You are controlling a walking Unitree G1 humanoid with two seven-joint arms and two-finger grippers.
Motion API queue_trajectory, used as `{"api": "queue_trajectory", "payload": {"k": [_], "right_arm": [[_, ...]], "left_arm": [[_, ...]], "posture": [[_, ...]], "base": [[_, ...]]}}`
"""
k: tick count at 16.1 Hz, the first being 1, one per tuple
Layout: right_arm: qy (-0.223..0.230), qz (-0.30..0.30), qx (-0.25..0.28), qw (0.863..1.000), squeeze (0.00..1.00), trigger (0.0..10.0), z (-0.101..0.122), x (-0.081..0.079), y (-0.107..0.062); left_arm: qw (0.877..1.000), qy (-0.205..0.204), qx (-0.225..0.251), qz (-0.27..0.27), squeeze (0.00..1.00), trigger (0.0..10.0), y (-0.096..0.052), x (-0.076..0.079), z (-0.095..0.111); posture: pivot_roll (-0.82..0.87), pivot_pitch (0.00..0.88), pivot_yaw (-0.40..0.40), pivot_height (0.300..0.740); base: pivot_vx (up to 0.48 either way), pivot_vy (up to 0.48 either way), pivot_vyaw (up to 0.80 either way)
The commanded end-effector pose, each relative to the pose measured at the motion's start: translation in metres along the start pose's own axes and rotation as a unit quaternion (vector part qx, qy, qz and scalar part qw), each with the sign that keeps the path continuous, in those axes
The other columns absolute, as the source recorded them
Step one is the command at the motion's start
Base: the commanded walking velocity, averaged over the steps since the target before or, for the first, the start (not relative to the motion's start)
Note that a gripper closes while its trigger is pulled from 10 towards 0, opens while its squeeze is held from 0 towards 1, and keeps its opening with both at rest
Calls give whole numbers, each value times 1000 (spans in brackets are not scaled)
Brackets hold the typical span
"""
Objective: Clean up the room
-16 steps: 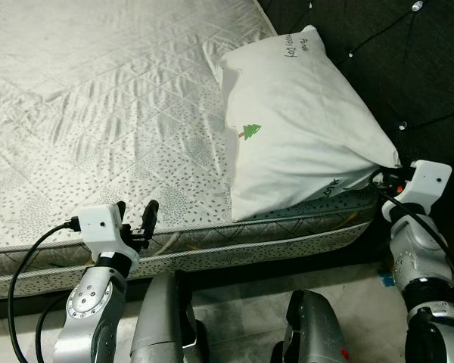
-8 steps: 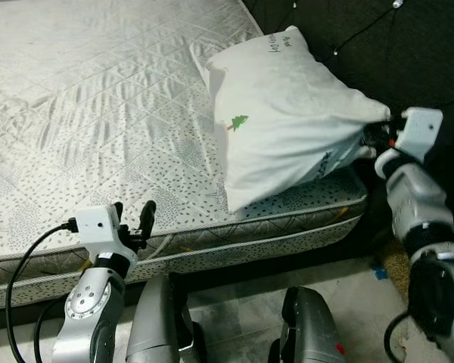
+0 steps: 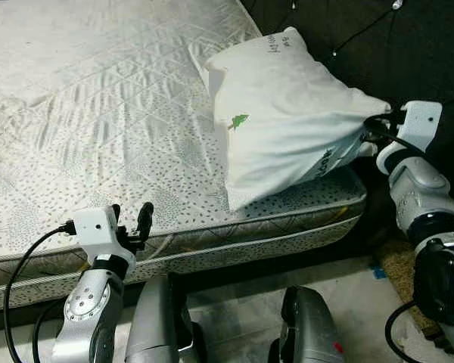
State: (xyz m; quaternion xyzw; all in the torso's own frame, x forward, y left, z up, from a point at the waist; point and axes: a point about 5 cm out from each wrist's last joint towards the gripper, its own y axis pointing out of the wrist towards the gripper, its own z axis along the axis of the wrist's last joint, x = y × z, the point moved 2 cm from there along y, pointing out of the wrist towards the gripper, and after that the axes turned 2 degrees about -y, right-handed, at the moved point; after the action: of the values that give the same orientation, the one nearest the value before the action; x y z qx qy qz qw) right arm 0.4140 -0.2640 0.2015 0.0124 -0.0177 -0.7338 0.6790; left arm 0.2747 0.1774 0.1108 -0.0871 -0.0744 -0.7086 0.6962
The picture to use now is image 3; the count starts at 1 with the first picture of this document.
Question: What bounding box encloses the white pillow with green tree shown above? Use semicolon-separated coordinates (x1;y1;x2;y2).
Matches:
187;26;393;213

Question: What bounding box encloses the silver robot left leg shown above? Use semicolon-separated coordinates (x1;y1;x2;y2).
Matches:
124;273;206;363

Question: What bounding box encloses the black tufted headboard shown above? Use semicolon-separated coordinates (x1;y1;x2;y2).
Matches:
238;0;454;252

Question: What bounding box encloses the white quilted mattress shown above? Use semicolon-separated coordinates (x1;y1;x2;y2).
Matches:
0;0;368;312

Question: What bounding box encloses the brown rug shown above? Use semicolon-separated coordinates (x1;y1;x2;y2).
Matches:
374;240;424;338

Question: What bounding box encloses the dark grey robot right leg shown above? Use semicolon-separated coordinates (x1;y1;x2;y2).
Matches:
268;285;346;363

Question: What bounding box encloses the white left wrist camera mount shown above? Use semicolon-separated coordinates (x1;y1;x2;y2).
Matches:
71;205;123;266

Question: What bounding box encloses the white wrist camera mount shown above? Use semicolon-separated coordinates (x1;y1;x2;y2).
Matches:
395;100;444;153
71;205;123;266

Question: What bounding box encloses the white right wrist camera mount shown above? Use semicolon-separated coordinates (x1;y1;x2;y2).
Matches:
395;100;444;153

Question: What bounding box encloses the dark bed frame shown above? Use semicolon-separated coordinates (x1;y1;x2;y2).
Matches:
0;212;381;335

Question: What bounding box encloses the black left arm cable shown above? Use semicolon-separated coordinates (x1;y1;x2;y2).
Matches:
3;222;77;363

